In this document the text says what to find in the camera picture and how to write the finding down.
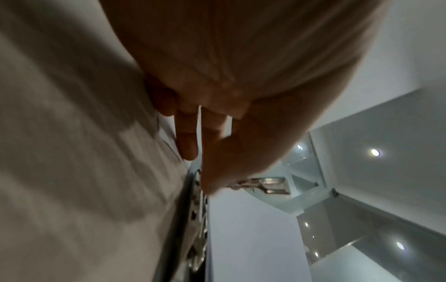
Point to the white paper stack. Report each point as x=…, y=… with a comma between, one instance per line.
x=251, y=242

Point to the black door fitting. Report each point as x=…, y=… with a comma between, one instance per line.
x=334, y=192

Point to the person's left hand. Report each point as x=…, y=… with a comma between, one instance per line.
x=244, y=55

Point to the frosted glass door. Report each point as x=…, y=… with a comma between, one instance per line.
x=306, y=176

